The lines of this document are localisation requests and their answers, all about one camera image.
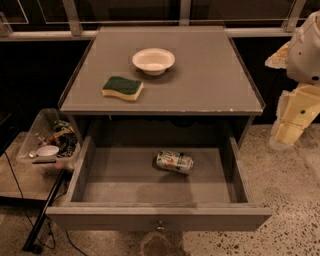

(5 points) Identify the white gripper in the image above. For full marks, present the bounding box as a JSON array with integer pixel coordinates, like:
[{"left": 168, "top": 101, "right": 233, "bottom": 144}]
[{"left": 264, "top": 41, "right": 320, "bottom": 152}]

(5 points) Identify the green white 7up can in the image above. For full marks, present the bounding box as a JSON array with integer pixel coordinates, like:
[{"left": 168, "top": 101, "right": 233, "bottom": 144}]
[{"left": 156, "top": 150, "right": 194, "bottom": 175}]

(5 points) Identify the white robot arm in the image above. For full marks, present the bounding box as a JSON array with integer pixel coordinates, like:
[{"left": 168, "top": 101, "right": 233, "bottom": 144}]
[{"left": 265, "top": 11, "right": 320, "bottom": 150}]

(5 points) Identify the white bowl on counter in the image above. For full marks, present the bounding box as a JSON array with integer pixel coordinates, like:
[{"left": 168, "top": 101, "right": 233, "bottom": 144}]
[{"left": 132, "top": 48, "right": 175, "bottom": 76}]

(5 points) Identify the grey cabinet counter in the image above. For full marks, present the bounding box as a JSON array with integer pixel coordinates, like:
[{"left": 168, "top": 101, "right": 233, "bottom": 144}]
[{"left": 58, "top": 25, "right": 266, "bottom": 147}]

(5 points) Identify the metal drawer knob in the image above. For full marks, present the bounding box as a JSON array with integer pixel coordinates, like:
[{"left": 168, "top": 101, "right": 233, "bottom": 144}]
[{"left": 155, "top": 221, "right": 165, "bottom": 232}]

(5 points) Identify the open grey top drawer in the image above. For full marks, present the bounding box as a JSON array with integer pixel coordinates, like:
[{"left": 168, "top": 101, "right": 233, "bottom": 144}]
[{"left": 47, "top": 137, "right": 272, "bottom": 231}]

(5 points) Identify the green yellow sponge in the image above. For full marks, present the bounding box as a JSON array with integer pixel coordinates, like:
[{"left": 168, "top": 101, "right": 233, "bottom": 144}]
[{"left": 102, "top": 76, "right": 144, "bottom": 101}]

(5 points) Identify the metal window railing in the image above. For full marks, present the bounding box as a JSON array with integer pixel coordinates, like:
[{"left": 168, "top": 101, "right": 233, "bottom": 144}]
[{"left": 0, "top": 0, "right": 320, "bottom": 41}]

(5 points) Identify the clutter of items in bin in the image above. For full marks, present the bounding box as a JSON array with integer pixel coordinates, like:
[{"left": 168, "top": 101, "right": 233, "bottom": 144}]
[{"left": 38, "top": 119, "right": 78, "bottom": 158}]

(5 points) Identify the clear plastic storage bin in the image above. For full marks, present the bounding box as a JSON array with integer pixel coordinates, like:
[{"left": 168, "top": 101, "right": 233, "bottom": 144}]
[{"left": 17, "top": 108, "right": 81, "bottom": 175}]

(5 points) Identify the small white bowl in bin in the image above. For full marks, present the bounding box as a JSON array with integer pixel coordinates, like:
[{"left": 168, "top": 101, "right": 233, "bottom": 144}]
[{"left": 36, "top": 145, "right": 59, "bottom": 157}]

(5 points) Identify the black floor stand bar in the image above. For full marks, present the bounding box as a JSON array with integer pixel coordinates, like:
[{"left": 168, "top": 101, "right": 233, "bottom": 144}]
[{"left": 22, "top": 169, "right": 66, "bottom": 254}]

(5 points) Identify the black cable on floor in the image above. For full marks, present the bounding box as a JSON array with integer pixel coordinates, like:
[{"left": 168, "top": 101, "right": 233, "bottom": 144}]
[{"left": 3, "top": 151, "right": 89, "bottom": 256}]

